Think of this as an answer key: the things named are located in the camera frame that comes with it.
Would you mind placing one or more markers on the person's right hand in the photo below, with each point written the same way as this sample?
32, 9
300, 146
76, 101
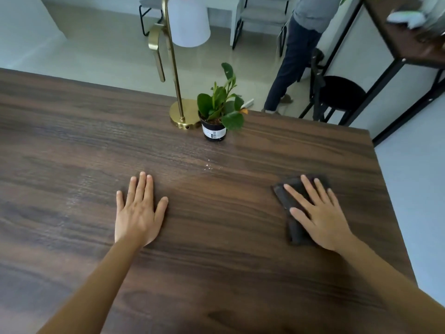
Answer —
326, 222

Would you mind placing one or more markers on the person's left hand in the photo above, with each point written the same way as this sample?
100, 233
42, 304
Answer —
137, 219

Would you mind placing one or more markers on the dark grey wiping cloth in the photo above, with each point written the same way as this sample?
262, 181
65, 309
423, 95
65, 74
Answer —
295, 233

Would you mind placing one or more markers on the gold lamp with white shade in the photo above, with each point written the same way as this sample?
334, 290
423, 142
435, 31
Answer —
180, 114

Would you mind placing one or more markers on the potted plant black pot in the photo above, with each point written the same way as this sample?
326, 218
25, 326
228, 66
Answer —
213, 132

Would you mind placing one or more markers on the person's right forearm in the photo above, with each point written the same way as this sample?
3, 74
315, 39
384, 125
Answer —
393, 288

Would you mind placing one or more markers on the person's left forearm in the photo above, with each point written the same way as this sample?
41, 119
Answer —
94, 292

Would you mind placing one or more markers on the dark wooden table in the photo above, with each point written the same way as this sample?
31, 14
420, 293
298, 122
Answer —
226, 274

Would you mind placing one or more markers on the black round stool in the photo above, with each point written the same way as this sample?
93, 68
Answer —
342, 92

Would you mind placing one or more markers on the white tube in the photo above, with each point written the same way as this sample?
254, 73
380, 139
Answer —
247, 103

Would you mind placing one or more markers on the tall wooden console table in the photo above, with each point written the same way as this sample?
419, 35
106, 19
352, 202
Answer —
399, 41

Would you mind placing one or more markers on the white handheld device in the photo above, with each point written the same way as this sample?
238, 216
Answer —
406, 19

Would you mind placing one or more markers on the white side table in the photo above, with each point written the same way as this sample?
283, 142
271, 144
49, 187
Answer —
226, 1

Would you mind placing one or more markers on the grey chair black frame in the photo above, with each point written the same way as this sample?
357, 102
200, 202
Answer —
264, 13
149, 1

